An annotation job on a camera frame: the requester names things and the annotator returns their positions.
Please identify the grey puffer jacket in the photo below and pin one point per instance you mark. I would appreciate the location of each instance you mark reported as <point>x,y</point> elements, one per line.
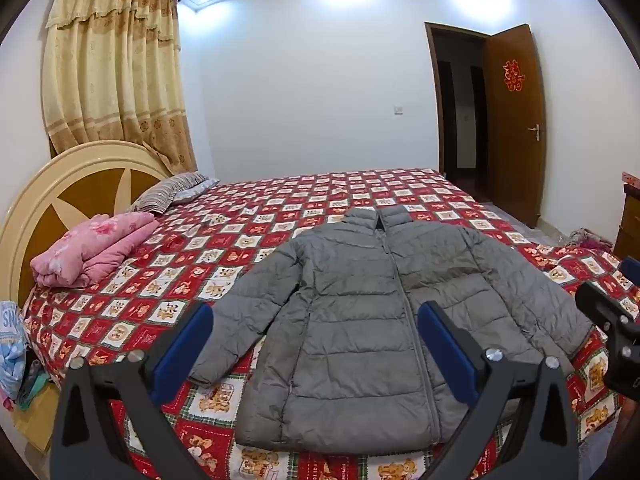
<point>350,310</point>

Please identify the red paper door decoration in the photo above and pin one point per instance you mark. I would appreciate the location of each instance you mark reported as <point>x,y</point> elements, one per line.
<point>514,75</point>

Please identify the cream and brown headboard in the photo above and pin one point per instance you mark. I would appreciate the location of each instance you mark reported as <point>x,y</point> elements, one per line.
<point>30,200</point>

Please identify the small box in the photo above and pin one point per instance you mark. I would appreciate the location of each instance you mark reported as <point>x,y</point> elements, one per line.
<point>631,178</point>

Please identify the beige patterned curtain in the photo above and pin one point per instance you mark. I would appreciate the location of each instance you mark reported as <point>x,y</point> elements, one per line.
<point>115,70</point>

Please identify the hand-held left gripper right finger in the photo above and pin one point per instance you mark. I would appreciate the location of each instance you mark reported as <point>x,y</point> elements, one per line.
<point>447,355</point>

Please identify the grey-blue pillow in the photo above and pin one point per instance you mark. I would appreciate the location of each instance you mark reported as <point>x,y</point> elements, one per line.
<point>200,190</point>

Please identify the crumpled cloth pile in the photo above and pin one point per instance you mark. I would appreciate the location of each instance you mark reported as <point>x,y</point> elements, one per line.
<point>587,240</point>

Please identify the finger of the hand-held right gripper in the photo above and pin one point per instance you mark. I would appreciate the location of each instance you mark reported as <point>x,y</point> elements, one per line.
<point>632,272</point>
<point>607,310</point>

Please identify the striped pillow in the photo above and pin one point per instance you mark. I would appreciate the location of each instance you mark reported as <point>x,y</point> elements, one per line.
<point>165,192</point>

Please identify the pile of small clothes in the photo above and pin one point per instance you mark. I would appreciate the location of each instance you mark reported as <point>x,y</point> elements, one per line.
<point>32,385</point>

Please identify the wooden nightstand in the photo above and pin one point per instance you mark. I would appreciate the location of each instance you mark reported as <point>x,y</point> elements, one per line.
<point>35,425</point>

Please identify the brown wooden door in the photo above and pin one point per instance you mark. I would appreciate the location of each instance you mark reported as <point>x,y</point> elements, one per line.
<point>515,160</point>

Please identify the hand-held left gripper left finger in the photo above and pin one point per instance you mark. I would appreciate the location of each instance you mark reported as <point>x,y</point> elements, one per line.
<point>182,355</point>

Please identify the wooden cabinet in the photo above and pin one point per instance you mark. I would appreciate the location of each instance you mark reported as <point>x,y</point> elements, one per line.
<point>629,225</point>

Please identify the folded pink floral blanket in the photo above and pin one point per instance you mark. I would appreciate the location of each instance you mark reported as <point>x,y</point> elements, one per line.
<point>90,250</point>

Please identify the red checked printed quilt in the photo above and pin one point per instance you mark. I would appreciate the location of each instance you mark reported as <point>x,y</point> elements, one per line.
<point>350,195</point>

